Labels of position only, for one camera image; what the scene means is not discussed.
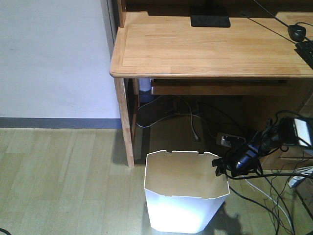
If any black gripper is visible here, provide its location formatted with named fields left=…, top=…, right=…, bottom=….
left=212, top=144, right=260, bottom=177

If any white paper trash bin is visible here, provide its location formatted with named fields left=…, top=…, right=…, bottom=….
left=144, top=150, right=230, bottom=234

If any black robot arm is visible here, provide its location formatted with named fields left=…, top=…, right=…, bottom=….
left=212, top=110, right=313, bottom=177

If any white power strip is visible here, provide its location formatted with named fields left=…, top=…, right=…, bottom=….
left=216, top=133, right=239, bottom=146

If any wooden keyboard tray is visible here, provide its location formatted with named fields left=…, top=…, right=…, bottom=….
left=151, top=79, right=291, bottom=96

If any wooden desk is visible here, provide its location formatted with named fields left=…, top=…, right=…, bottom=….
left=110, top=0, right=313, bottom=167

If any black keyboard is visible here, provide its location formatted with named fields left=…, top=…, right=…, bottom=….
left=295, top=41, right=313, bottom=69

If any black computer mouse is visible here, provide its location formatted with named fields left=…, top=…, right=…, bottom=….
left=288, top=24, right=307, bottom=42

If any black monitor stand base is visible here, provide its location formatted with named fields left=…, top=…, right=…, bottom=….
left=189, top=0, right=231, bottom=28

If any thick black floor cable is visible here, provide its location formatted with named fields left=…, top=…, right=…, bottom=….
left=227, top=181, right=279, bottom=235

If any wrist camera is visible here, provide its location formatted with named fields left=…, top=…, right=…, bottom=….
left=221, top=135, right=246, bottom=147

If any white cable on floor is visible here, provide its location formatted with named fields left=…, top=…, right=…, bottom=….
left=244, top=175, right=293, bottom=231

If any grey cable with plug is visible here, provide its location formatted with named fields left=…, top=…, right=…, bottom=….
left=135, top=94, right=201, bottom=142

